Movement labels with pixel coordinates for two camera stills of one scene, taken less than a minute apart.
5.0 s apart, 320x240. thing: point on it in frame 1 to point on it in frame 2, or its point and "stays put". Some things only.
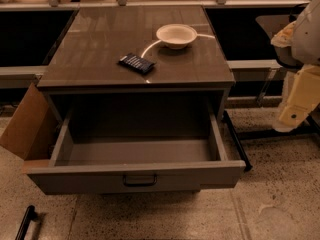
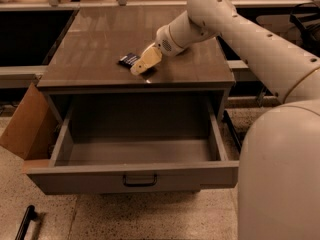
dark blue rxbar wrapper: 136,62 stays put
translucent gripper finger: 285,37 to 148,48
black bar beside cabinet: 240,146 stays put
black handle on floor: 30,215 stays put
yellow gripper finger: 303,97 to 151,57
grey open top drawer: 137,150 stays put
